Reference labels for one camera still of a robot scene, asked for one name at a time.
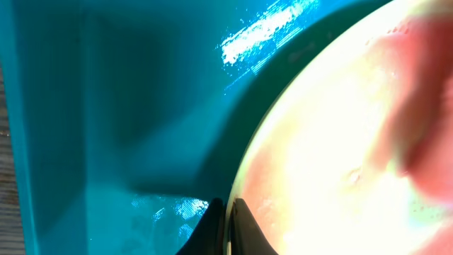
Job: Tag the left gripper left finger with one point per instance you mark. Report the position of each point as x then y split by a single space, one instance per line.
207 237

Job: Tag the teal plastic tray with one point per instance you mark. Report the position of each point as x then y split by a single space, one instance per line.
128 116

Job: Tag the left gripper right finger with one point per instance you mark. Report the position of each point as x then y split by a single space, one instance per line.
246 237

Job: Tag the yellow plate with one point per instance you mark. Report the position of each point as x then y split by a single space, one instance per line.
311 176

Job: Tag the green and pink sponge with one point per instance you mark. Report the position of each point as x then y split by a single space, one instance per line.
417 131

